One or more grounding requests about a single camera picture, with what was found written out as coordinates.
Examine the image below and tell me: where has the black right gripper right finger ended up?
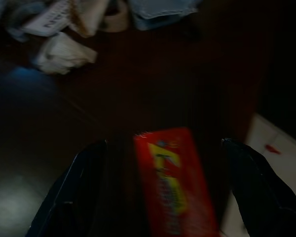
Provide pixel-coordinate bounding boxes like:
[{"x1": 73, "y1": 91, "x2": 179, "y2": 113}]
[{"x1": 221, "y1": 137, "x2": 296, "y2": 237}]

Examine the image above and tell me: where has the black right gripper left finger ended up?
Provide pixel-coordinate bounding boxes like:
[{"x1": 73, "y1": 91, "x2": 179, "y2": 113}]
[{"x1": 26, "y1": 138, "x2": 109, "y2": 237}]

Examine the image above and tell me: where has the red yellow-lettered snack wrapper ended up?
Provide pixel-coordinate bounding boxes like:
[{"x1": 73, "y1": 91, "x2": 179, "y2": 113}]
[{"x1": 133, "y1": 127, "x2": 222, "y2": 237}]

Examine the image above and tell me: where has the crumpled white paper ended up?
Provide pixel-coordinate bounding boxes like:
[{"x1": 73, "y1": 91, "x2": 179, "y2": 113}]
[{"x1": 36, "y1": 32, "x2": 98, "y2": 75}]

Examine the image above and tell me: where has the white printed paper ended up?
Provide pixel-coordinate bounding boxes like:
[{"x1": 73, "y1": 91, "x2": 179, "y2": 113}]
[{"x1": 19, "y1": 0, "x2": 74, "y2": 38}]

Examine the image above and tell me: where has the brown and white wrapper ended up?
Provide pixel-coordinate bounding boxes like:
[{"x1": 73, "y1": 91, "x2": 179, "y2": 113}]
[{"x1": 69, "y1": 0, "x2": 107, "y2": 38}]

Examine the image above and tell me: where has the beige tape roll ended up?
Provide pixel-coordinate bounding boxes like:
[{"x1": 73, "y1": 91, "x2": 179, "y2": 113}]
[{"x1": 101, "y1": 0, "x2": 130, "y2": 33}]

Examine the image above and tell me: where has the pale blue plastic bag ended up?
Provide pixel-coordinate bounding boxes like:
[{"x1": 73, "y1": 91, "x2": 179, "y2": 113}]
[{"x1": 128, "y1": 0, "x2": 203, "y2": 31}]

